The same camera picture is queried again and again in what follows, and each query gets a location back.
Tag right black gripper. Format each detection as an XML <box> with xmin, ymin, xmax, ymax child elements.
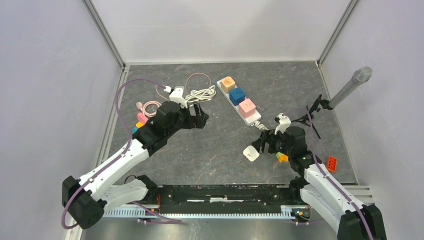
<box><xmin>251</xmin><ymin>127</ymin><xmax>293</xmax><ymax>157</ymax></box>

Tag white cube plug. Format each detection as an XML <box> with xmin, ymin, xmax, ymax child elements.
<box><xmin>242</xmin><ymin>145</ymin><xmax>260</xmax><ymax>162</ymax></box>

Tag white power strip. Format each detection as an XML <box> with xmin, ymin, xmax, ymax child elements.
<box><xmin>216</xmin><ymin>76</ymin><xmax>262</xmax><ymax>126</ymax></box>

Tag pink cube plug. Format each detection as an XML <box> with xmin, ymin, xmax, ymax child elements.
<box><xmin>238</xmin><ymin>98</ymin><xmax>256</xmax><ymax>119</ymax></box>

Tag blue cube plug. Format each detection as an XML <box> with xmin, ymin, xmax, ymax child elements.
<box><xmin>229</xmin><ymin>87</ymin><xmax>246</xmax><ymax>106</ymax></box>

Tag beige dragon cube plug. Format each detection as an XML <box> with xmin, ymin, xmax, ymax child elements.
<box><xmin>220</xmin><ymin>76</ymin><xmax>236</xmax><ymax>94</ymax></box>

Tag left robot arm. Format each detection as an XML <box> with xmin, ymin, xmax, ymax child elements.
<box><xmin>61</xmin><ymin>101</ymin><xmax>209</xmax><ymax>230</ymax></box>

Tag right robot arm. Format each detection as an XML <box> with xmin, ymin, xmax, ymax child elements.
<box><xmin>243</xmin><ymin>126</ymin><xmax>387</xmax><ymax>240</ymax></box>

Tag yellow orange toy bricks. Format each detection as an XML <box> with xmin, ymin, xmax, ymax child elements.
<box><xmin>276</xmin><ymin>152</ymin><xmax>289</xmax><ymax>163</ymax></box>

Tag pink shape sorter toy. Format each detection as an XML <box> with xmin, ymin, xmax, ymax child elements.
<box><xmin>132</xmin><ymin>112</ymin><xmax>149</xmax><ymax>134</ymax></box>

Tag red lego brick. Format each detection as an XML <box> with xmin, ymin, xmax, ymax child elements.
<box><xmin>326</xmin><ymin>156</ymin><xmax>338</xmax><ymax>173</ymax></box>

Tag grey microphone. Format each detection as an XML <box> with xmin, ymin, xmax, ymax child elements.
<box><xmin>328</xmin><ymin>66</ymin><xmax>373</xmax><ymax>109</ymax></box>

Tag white power strip plug cord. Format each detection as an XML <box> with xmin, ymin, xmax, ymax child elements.
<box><xmin>253</xmin><ymin>120</ymin><xmax>270</xmax><ymax>132</ymax></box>

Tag white coiled power cord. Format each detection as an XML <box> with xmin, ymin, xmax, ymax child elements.
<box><xmin>184</xmin><ymin>85</ymin><xmax>218</xmax><ymax>108</ymax></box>

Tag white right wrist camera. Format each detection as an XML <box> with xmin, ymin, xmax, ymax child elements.
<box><xmin>274</xmin><ymin>113</ymin><xmax>292</xmax><ymax>135</ymax></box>

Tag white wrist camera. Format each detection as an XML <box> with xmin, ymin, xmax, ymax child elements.
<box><xmin>169</xmin><ymin>86</ymin><xmax>188</xmax><ymax>109</ymax></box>
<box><xmin>274</xmin><ymin>113</ymin><xmax>292</xmax><ymax>135</ymax></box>

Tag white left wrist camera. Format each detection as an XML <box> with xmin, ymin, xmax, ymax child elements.
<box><xmin>169</xmin><ymin>86</ymin><xmax>188</xmax><ymax>109</ymax></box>

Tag thin pink cable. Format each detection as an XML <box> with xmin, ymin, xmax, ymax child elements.
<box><xmin>155</xmin><ymin>72</ymin><xmax>213</xmax><ymax>102</ymax></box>

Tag pink coiled usb cable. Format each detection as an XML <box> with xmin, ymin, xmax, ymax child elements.
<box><xmin>135</xmin><ymin>100</ymin><xmax>163</xmax><ymax>117</ymax></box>

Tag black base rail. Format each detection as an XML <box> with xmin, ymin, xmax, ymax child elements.
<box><xmin>136</xmin><ymin>175</ymin><xmax>311</xmax><ymax>216</ymax></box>

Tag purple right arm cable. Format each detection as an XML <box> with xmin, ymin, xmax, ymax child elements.
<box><xmin>291</xmin><ymin>107</ymin><xmax>375</xmax><ymax>240</ymax></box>

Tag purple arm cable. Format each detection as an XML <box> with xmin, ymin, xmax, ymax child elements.
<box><xmin>291</xmin><ymin>107</ymin><xmax>375</xmax><ymax>240</ymax></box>
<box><xmin>61</xmin><ymin>78</ymin><xmax>173</xmax><ymax>230</ymax></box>

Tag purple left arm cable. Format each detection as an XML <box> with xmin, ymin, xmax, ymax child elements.
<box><xmin>61</xmin><ymin>78</ymin><xmax>173</xmax><ymax>230</ymax></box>

